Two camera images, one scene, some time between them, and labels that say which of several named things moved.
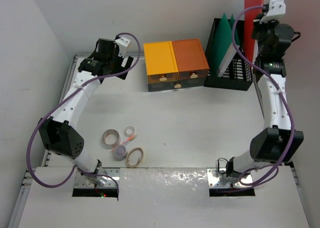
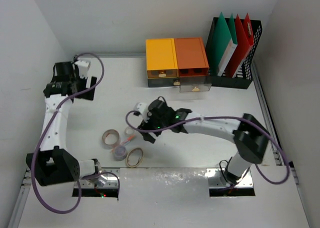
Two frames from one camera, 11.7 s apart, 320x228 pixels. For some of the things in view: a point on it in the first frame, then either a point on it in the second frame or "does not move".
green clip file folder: (223, 49) does not move
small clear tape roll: (128, 131) does not move
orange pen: (124, 143) does not move
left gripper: (119, 59) → (83, 81)
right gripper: (258, 26) → (147, 125)
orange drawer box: (191, 61) does not move
